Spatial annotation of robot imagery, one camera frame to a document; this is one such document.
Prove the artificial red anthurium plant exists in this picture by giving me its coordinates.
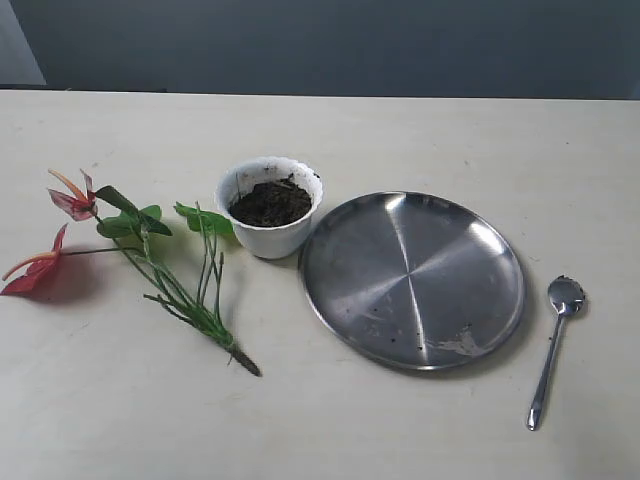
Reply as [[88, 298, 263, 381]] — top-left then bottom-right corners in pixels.
[[1, 169, 262, 378]]

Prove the small stainless steel spoon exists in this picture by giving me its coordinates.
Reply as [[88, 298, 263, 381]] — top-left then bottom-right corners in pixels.
[[525, 275, 586, 431]]

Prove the white plastic flower pot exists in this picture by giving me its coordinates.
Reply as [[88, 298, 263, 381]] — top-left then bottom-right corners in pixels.
[[214, 156, 324, 259]]

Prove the round stainless steel plate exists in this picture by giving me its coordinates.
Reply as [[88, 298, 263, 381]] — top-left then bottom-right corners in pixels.
[[298, 191, 526, 371]]

